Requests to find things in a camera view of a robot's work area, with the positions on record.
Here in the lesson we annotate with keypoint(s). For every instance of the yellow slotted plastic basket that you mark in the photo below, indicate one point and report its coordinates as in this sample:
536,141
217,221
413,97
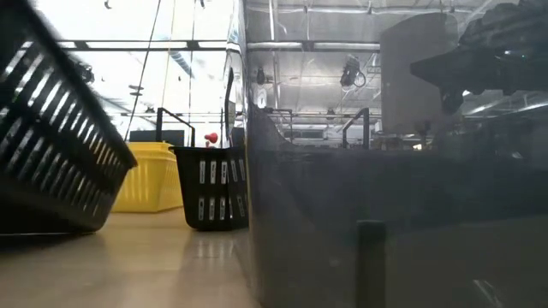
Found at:
147,179

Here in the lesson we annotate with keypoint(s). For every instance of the white shade table lamp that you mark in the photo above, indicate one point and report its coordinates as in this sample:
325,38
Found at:
411,85

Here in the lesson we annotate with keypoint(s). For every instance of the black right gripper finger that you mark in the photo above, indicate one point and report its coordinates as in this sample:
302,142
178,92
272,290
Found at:
458,70

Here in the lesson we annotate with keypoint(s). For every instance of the small red object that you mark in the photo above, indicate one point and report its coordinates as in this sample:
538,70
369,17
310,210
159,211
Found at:
211,138

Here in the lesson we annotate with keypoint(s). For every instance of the wooden shelf with black frame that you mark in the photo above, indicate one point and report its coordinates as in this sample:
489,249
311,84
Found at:
159,128

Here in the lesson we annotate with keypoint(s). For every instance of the black slotted plastic basket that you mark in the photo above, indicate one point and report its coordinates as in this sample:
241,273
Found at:
51,149
214,188

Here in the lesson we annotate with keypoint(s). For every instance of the grey translucent plastic bin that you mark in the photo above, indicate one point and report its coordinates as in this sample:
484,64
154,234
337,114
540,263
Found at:
342,201

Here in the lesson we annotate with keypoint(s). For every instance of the black overhead camera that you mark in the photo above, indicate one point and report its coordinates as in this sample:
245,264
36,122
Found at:
351,70

